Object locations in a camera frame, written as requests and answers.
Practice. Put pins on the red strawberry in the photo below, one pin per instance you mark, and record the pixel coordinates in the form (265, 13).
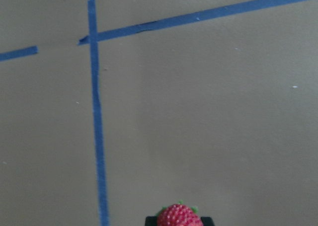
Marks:
(178, 214)

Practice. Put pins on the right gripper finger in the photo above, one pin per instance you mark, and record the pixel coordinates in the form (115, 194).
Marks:
(152, 221)

